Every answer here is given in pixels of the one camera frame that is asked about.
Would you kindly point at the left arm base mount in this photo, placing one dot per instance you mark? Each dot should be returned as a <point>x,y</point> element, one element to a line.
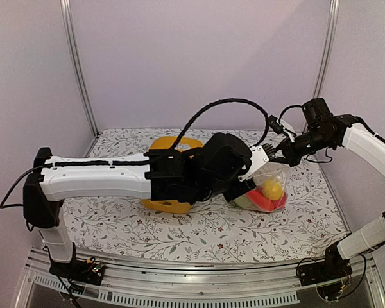
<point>90,271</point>

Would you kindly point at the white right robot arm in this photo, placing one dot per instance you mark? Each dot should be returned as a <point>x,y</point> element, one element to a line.
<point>326,130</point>

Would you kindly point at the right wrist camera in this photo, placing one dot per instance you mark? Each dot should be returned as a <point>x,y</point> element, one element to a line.
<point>279,126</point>

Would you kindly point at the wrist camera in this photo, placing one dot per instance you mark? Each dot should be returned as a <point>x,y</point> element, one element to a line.
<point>260,155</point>
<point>279,126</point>

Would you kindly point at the front aluminium rail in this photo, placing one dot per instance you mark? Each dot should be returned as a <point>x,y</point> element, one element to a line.
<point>137,282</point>

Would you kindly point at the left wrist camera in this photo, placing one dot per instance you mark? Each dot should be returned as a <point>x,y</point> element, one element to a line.
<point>260,155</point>

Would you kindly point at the floral tablecloth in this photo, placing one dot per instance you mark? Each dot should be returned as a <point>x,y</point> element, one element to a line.
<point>214,231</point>

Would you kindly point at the green toy apple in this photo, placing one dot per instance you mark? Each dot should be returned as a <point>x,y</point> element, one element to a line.
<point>244,202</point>

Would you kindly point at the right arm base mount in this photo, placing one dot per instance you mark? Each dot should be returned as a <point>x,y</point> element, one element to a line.
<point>332,267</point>

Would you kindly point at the yellow plastic basket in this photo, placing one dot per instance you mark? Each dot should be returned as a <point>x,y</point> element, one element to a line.
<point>171,206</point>

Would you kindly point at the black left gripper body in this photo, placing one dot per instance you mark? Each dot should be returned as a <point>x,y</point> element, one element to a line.
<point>209,192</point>

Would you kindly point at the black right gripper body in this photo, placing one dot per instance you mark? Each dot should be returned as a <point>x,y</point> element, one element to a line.
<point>317,143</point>

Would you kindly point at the right aluminium frame post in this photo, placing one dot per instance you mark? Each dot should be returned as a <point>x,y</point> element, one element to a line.
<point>328,44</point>

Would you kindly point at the red toy chili pepper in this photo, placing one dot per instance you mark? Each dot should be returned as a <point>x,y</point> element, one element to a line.
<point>260,201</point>

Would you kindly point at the yellow toy lemon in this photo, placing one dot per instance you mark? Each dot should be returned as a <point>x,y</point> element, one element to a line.
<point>272,189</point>

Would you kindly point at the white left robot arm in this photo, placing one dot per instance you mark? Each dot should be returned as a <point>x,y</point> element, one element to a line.
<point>223,165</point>

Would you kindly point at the clear zip top bag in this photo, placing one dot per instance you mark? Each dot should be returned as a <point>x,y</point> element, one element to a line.
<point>270,170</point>

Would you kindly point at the aluminium frame post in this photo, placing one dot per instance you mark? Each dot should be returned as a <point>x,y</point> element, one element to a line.
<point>67,16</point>
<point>328,44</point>

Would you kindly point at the red toy tomato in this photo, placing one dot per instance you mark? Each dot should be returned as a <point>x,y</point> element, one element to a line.
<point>279,204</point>

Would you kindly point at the left aluminium frame post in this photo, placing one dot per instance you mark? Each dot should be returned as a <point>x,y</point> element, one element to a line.
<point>67,16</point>

